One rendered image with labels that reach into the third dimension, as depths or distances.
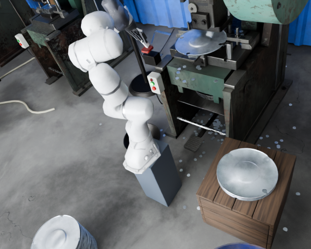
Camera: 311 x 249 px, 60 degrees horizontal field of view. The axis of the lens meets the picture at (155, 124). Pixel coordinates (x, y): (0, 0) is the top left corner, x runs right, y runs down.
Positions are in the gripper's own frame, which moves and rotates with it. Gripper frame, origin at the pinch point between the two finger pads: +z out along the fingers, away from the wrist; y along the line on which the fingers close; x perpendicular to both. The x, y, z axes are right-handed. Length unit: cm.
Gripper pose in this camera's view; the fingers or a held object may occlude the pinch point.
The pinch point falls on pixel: (145, 42)
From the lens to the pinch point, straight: 173.7
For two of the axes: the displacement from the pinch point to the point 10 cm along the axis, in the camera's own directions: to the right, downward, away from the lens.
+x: 4.3, -9.0, 1.0
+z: 4.7, 3.2, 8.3
